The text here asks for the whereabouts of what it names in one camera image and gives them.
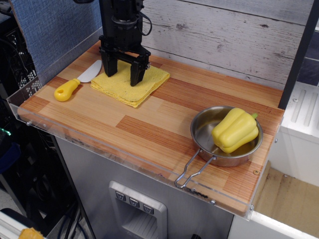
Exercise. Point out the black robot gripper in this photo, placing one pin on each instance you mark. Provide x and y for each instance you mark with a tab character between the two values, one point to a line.
132	51

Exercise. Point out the yellow cloth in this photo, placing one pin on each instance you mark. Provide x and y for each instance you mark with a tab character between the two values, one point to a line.
119	86

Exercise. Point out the small steel pan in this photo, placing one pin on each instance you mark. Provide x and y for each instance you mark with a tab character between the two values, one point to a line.
201	128

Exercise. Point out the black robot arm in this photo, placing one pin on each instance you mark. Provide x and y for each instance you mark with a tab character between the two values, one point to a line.
131	7

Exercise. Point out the blue fabric partition panel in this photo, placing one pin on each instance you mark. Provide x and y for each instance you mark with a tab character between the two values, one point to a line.
57	31

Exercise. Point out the clear acrylic table guard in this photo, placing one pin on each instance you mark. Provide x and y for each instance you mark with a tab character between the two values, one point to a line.
155	137

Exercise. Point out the yellow toy bell pepper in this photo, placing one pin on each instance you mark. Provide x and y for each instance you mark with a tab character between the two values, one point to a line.
236	129

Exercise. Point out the silver toy fridge cabinet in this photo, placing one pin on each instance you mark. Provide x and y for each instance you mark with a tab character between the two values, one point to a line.
187	216

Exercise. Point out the grey dispenser panel with buttons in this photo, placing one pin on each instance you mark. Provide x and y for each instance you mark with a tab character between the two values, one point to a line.
138	216

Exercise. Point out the white ridged side unit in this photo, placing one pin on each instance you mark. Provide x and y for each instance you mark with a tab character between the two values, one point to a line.
295	150

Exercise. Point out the black right shelf post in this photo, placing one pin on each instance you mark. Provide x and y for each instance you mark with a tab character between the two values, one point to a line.
300	55

